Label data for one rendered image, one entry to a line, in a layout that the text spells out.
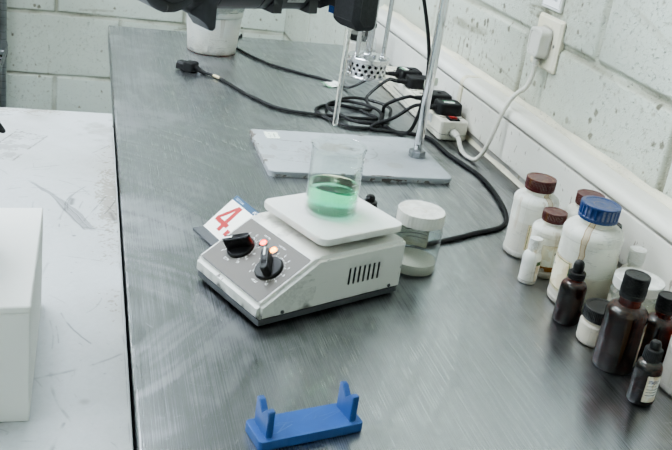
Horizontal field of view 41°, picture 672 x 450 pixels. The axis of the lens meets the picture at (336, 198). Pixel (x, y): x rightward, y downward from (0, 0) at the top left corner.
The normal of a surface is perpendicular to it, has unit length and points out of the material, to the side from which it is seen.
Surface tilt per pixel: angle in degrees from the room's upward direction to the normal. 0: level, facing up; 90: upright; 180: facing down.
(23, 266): 2
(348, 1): 90
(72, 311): 0
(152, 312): 0
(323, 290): 90
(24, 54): 90
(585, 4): 90
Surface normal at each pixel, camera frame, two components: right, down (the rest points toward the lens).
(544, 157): -0.96, -0.04
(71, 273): 0.14, -0.92
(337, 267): 0.61, 0.36
